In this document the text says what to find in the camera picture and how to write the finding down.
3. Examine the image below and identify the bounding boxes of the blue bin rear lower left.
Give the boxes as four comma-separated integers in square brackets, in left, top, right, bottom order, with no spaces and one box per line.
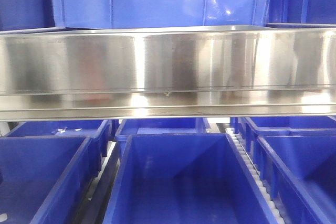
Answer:
[5,120,112,177]

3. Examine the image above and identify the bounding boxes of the blue bin upper right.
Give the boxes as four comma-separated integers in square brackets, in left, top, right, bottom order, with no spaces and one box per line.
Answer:
[267,0,335,28]

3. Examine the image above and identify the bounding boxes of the blue bin rear lower right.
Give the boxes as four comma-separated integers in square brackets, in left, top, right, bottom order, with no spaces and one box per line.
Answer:
[230,116,335,156]

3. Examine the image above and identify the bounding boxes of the roller track divider lower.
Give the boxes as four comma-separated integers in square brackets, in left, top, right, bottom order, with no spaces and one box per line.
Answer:
[210,122,285,223]

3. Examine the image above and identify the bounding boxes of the left roller track divider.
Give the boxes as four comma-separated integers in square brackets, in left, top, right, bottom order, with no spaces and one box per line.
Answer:
[72,142,120,223]

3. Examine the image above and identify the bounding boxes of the blue bin rear lower centre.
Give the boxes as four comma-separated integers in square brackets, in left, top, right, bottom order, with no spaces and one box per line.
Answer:
[115,118,211,156]

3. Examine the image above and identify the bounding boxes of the roller track divider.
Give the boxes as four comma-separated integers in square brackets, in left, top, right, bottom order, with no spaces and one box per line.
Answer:
[210,122,285,223]
[72,142,120,223]

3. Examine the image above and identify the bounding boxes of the blue bin upper left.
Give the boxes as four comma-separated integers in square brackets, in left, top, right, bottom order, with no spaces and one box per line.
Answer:
[1,0,63,31]

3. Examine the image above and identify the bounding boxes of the stainless steel shelf front rail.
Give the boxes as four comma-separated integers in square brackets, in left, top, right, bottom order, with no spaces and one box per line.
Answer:
[1,24,335,121]

